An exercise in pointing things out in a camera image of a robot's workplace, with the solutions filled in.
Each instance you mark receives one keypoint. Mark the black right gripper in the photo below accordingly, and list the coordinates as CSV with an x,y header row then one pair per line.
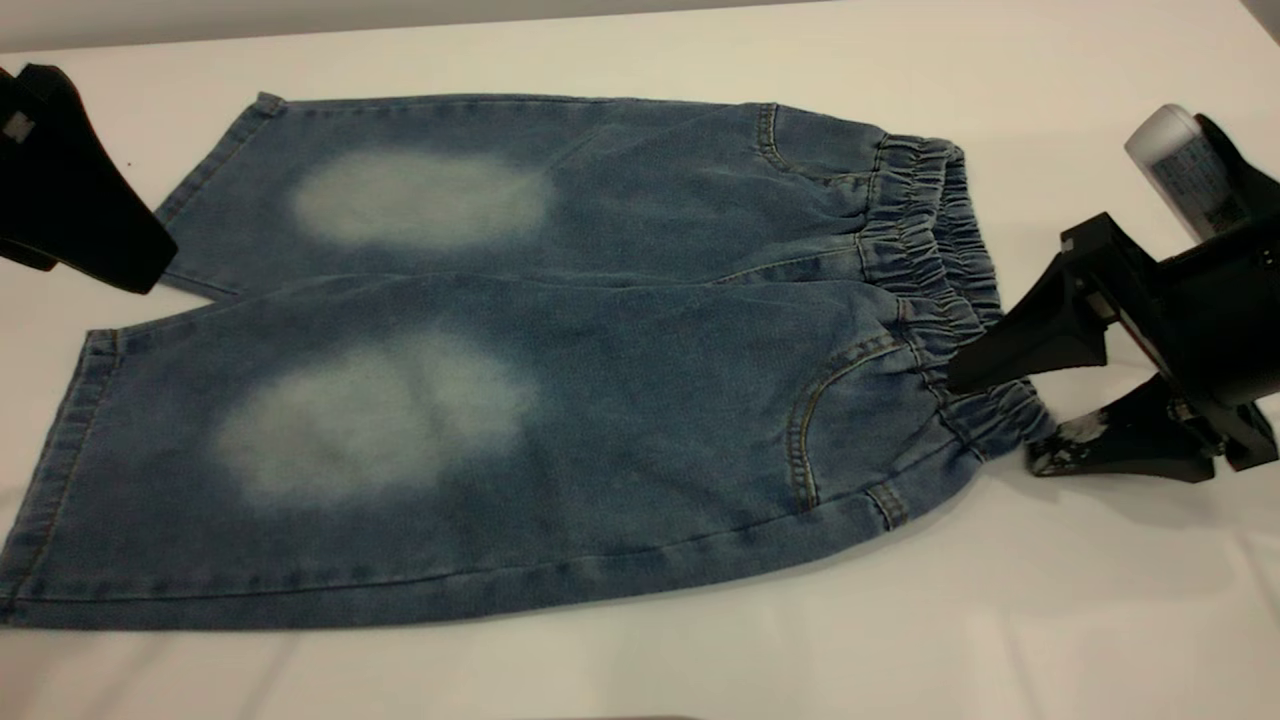
x,y
1215,320

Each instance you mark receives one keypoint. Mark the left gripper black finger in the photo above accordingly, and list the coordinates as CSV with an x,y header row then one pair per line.
x,y
25,257
75,190

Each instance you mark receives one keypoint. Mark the blue denim faded-knee pants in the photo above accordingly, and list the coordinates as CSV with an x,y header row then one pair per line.
x,y
620,400

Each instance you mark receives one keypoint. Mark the right robot arm white link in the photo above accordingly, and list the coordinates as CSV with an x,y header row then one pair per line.
x,y
1180,165

